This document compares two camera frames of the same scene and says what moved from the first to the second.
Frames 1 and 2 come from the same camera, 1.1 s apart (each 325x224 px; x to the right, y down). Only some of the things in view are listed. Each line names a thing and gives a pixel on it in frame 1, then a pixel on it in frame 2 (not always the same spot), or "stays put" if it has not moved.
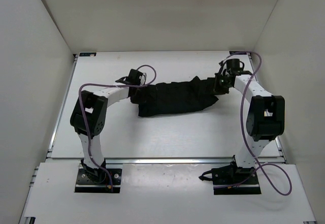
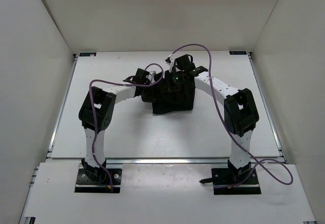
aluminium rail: [165, 160] stays put
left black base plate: [87, 183] stays put
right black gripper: [217, 90] to [170, 88]
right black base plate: [231, 177] stays put
